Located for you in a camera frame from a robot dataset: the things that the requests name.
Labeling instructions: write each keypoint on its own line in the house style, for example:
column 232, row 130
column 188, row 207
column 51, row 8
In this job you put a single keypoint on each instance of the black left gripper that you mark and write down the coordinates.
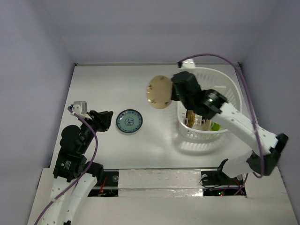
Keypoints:
column 102, row 119

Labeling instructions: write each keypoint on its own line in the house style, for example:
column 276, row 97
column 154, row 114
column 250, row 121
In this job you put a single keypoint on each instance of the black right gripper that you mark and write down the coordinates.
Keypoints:
column 179, row 87

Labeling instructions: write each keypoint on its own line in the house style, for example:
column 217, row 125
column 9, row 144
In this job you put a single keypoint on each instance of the teal blue patterned plate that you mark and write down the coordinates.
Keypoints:
column 129, row 121

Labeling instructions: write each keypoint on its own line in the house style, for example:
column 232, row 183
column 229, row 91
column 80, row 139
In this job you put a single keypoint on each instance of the cream plate with black characters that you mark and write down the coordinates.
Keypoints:
column 159, row 92

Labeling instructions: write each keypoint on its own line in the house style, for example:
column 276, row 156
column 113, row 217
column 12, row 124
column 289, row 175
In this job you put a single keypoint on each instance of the yellow plate with brown rim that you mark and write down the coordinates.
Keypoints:
column 189, row 118

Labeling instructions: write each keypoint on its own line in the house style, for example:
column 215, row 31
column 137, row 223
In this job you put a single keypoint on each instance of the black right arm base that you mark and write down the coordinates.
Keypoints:
column 210, row 179

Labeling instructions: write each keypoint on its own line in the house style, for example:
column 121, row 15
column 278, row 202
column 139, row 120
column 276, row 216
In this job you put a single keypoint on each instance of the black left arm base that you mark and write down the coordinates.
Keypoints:
column 108, row 186

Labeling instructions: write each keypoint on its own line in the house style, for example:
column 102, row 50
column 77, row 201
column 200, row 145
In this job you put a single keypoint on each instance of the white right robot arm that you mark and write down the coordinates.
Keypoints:
column 266, row 147

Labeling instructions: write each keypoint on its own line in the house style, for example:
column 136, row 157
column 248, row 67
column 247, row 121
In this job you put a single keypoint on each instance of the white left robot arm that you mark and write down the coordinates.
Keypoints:
column 73, row 175

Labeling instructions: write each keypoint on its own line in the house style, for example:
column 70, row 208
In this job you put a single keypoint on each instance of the white plastic dish rack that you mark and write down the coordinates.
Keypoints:
column 209, row 79

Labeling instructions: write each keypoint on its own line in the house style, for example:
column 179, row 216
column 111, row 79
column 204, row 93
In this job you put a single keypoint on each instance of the cream plate with black mark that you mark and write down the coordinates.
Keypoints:
column 206, row 125

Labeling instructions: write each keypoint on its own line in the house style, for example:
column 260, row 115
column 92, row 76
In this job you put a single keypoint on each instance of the lime green plate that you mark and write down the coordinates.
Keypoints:
column 215, row 127

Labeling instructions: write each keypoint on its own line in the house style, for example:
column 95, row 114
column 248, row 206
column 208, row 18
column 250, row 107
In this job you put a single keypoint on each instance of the white foam front board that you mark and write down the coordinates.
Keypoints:
column 266, row 203

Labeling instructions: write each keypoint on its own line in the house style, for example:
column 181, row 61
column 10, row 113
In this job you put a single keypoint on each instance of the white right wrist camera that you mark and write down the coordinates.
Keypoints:
column 186, row 64

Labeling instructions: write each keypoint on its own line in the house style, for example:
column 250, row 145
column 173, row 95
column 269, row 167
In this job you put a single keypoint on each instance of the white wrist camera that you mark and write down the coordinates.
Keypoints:
column 186, row 64
column 79, row 108

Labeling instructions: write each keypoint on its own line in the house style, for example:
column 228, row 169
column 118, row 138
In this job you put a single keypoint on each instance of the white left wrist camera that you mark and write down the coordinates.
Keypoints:
column 79, row 108

